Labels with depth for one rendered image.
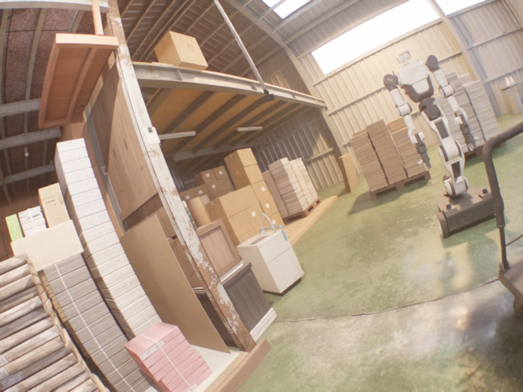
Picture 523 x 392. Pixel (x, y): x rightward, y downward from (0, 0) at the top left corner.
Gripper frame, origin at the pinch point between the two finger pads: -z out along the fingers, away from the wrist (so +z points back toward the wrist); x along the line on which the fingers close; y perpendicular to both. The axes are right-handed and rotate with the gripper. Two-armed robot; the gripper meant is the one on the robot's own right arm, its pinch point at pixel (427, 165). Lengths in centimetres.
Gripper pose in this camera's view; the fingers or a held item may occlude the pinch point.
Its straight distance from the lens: 209.7
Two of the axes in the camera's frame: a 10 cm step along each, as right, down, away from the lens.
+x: -5.4, 0.5, -8.4
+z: -3.1, -9.4, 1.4
